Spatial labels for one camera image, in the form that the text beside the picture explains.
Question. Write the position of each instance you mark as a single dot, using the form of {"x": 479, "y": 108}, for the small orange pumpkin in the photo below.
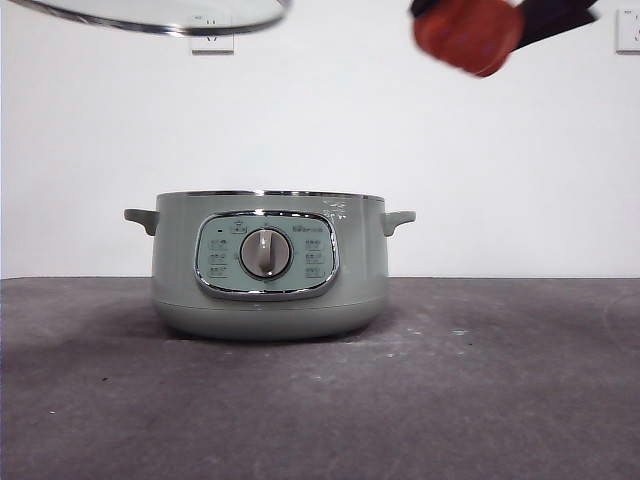
{"x": 465, "y": 37}

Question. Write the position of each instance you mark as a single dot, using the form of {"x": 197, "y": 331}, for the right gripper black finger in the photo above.
{"x": 421, "y": 6}
{"x": 550, "y": 17}

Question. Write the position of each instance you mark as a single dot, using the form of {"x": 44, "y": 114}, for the green electric cooking pot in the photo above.
{"x": 350, "y": 280}

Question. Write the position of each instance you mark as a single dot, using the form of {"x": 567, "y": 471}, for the glass lid with green knob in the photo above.
{"x": 165, "y": 12}

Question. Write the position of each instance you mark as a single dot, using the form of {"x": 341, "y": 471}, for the white wall socket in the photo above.
{"x": 211, "y": 44}
{"x": 629, "y": 31}

